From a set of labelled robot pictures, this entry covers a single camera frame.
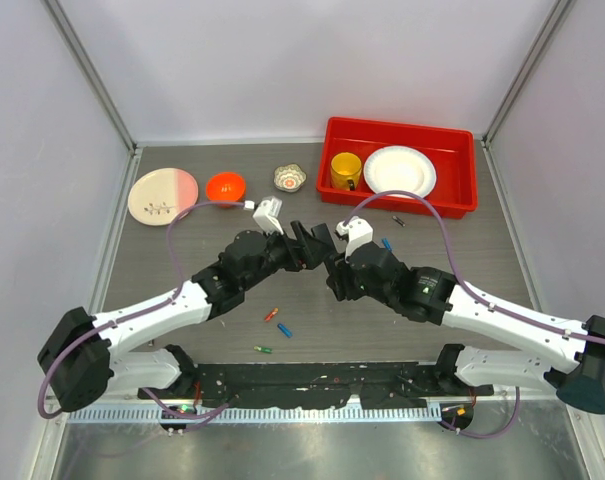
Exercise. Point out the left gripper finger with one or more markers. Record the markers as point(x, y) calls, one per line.
point(304, 250)
point(323, 245)

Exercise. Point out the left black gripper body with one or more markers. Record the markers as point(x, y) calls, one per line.
point(279, 254)

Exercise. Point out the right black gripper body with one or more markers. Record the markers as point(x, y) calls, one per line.
point(356, 288)

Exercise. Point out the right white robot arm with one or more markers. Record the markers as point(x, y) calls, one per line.
point(549, 352)

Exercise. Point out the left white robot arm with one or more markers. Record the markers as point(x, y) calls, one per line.
point(80, 356)

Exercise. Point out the black battery near bin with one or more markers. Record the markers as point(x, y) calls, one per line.
point(398, 221)

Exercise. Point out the red orange battery centre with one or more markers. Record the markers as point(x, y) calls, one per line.
point(271, 314)

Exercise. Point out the small floral bowl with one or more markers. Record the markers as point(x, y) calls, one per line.
point(289, 178)

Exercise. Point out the orange bowl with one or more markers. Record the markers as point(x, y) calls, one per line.
point(226, 189)

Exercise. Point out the yellow mug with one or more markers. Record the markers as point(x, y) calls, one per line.
point(345, 171)

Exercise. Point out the blue battery centre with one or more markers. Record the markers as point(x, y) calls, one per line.
point(287, 332)

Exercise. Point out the green battery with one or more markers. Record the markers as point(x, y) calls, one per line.
point(263, 349)

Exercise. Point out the white paper plate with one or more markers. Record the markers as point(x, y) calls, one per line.
point(400, 168)

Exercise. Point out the pink and cream plate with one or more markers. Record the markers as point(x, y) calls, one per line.
point(160, 195)

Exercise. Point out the red plastic bin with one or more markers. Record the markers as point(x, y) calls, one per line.
point(437, 164)

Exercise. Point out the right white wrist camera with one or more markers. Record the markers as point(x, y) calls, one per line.
point(356, 232)

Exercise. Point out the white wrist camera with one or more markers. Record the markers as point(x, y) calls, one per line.
point(356, 232)
point(265, 214)

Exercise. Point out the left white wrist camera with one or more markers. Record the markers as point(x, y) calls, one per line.
point(265, 214)

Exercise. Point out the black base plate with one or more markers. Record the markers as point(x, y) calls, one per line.
point(379, 385)

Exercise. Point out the white slotted cable duct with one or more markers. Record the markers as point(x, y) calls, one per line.
point(351, 413)

